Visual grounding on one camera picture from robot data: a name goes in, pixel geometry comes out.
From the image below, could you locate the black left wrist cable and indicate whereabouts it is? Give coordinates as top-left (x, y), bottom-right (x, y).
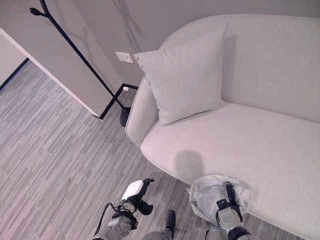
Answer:
top-left (95, 202), bottom-right (120, 237)

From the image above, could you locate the silver robot left leg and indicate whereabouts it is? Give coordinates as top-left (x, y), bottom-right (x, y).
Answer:
top-left (143, 229), bottom-right (176, 240)

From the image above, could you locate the white wall socket plate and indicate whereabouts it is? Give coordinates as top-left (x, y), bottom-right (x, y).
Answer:
top-left (115, 51), bottom-right (136, 64)

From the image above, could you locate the silver robot right leg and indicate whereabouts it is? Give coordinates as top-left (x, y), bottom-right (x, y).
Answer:
top-left (205, 223), bottom-right (227, 240)

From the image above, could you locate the silver robot leg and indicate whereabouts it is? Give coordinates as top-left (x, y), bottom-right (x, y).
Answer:
top-left (205, 223), bottom-right (227, 240)
top-left (143, 229), bottom-right (176, 240)

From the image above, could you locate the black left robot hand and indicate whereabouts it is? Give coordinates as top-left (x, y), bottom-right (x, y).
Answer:
top-left (122, 177), bottom-right (156, 216)

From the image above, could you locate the light grey fabric sofa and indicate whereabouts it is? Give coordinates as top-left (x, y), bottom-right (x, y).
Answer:
top-left (125, 13), bottom-right (320, 240)

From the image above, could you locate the light grey square cushion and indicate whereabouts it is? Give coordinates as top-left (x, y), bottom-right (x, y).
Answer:
top-left (134, 21), bottom-right (229, 127)

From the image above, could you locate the dark robot left foot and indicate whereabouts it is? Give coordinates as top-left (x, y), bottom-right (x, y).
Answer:
top-left (165, 209), bottom-right (177, 232)

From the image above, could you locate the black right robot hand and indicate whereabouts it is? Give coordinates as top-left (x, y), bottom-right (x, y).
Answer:
top-left (224, 182), bottom-right (237, 204)

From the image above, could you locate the black metal coat rack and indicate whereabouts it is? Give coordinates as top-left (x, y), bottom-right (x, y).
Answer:
top-left (29, 0), bottom-right (133, 127)

